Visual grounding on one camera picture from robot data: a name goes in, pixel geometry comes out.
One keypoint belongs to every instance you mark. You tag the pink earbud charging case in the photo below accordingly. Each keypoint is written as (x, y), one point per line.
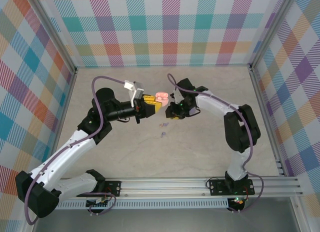
(162, 95)

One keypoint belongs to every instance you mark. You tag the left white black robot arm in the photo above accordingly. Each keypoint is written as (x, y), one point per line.
(67, 149)

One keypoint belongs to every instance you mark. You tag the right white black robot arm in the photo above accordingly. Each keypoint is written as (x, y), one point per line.
(240, 127)

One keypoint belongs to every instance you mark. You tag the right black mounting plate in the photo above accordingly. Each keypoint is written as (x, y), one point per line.
(217, 188)

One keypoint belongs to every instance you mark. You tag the black mounting plate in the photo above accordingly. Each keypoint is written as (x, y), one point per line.
(112, 188)
(217, 188)

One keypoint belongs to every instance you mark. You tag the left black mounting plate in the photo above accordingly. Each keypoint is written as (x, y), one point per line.
(112, 188)

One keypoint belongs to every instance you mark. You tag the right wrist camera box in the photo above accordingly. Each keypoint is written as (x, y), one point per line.
(178, 97)

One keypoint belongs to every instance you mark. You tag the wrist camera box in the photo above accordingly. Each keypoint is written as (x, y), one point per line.
(137, 93)
(178, 97)

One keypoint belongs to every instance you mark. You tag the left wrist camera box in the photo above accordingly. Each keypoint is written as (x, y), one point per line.
(137, 93)

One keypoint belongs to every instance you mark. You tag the aluminium side rail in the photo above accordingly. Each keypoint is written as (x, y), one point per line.
(65, 104)
(263, 104)

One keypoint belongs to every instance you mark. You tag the aluminium corner post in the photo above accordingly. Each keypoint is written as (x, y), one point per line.
(272, 29)
(56, 34)

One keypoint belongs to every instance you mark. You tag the aluminium frame leg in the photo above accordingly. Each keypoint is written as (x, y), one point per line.
(298, 217)
(29, 225)

